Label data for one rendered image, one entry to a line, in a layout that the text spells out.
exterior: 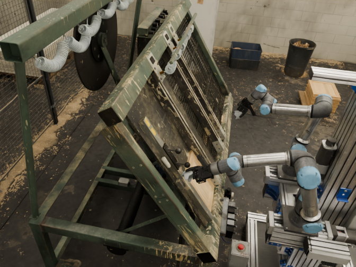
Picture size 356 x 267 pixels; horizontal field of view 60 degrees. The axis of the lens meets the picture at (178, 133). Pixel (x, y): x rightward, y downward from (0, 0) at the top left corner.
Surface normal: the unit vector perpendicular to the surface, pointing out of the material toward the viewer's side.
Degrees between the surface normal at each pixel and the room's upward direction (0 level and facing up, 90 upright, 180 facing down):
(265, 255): 0
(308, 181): 83
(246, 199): 0
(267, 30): 90
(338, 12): 90
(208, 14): 90
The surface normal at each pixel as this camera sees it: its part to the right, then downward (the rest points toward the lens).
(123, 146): -0.19, 0.59
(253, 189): 0.06, -0.79
